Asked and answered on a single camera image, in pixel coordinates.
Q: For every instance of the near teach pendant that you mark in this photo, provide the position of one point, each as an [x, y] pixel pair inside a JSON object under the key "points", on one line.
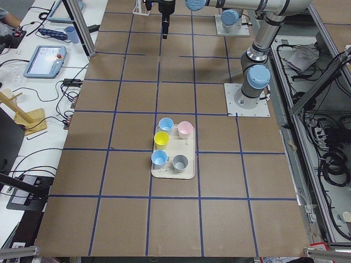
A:
{"points": [[46, 62]]}

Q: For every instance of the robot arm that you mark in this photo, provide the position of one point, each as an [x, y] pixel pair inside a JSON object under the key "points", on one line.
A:
{"points": [[232, 22], [256, 75]]}

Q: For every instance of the black power adapter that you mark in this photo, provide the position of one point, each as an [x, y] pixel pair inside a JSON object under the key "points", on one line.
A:
{"points": [[93, 28]]}

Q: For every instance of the light blue cup front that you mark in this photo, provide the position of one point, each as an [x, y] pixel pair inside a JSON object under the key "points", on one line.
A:
{"points": [[159, 158]]}

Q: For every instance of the blue plaid folded umbrella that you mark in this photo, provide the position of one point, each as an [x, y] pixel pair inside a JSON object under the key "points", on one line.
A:
{"points": [[53, 34]]}

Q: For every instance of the blue cup on desk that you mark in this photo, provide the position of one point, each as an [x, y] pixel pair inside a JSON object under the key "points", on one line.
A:
{"points": [[72, 34]]}

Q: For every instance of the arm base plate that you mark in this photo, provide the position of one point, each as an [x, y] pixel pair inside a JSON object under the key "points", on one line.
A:
{"points": [[239, 29], [240, 106]]}

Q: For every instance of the light blue cup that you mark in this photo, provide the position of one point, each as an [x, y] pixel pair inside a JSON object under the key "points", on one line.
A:
{"points": [[165, 125], [159, 158]]}

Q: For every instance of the person at desk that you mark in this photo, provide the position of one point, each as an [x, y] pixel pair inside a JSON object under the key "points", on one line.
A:
{"points": [[8, 22]]}

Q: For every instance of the teach pendant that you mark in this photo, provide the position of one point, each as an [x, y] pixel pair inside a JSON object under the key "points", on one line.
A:
{"points": [[46, 62], [59, 14]]}

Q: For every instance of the yellow plastic cup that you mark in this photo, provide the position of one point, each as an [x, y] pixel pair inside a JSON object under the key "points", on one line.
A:
{"points": [[161, 140]]}

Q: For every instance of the aluminium frame post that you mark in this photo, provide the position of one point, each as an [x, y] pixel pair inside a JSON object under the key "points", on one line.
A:
{"points": [[80, 25]]}

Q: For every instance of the pink plastic cup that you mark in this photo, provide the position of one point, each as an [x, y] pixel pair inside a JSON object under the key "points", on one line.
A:
{"points": [[185, 129]]}

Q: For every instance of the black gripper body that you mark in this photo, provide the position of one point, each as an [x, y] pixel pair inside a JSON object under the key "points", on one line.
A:
{"points": [[166, 6]]}

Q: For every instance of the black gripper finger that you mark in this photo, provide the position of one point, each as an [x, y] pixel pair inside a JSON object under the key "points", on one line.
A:
{"points": [[164, 31]]}

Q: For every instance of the light blue cup rear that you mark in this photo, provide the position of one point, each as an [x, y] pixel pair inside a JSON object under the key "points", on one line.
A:
{"points": [[165, 125]]}

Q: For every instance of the black monitor stand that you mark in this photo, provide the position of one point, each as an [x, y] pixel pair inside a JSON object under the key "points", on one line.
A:
{"points": [[30, 190]]}

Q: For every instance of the wooden stand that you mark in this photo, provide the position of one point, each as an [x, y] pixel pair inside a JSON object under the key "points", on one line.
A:
{"points": [[33, 121]]}

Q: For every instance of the far teach pendant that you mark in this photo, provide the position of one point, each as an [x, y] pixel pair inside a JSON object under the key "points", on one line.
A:
{"points": [[59, 14]]}

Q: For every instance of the grey plastic cup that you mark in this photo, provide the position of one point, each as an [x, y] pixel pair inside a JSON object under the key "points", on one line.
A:
{"points": [[180, 163]]}

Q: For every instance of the beige plastic tray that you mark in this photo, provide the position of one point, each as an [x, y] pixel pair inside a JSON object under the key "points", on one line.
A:
{"points": [[177, 146]]}

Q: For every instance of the white wire cup rack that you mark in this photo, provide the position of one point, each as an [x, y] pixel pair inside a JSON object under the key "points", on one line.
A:
{"points": [[140, 8]]}

